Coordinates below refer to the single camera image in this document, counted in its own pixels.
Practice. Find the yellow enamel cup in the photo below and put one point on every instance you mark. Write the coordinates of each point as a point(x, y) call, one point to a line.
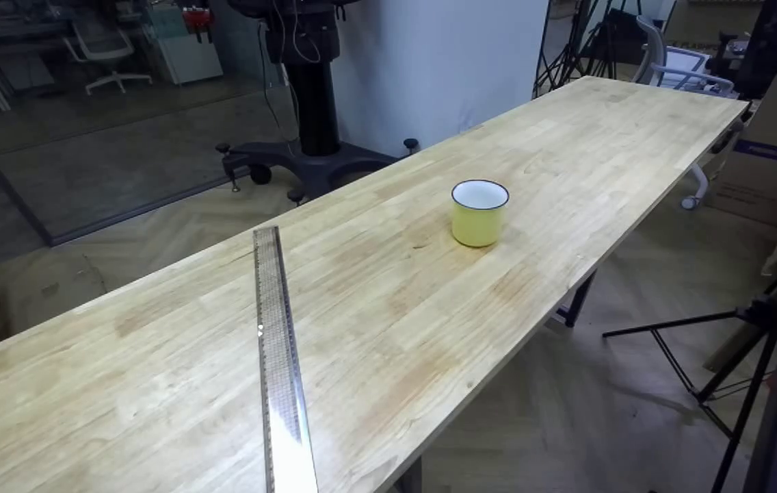
point(478, 222)

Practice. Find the black table leg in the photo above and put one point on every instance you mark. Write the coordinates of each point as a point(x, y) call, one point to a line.
point(575, 303)

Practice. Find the black wheeled pedestal stand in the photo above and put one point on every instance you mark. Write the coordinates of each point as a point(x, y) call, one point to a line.
point(314, 111)

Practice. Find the black tripod stand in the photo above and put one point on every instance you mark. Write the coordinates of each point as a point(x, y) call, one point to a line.
point(726, 357)

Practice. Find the cardboard box with purple stripe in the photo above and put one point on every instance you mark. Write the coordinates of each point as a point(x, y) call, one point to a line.
point(776, 137)

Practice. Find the long metal ruler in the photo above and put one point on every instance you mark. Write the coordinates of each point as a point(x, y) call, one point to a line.
point(280, 364)

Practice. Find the white office chair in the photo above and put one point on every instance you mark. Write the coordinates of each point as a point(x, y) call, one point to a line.
point(106, 45)

